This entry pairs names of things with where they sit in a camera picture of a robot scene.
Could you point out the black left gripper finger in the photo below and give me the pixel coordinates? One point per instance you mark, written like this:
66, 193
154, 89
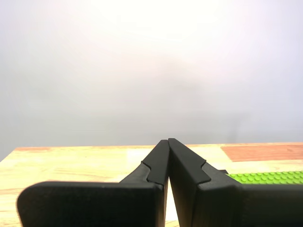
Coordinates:
213, 203
94, 203

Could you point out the green studded baseplate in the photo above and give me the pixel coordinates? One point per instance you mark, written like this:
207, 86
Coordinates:
272, 177

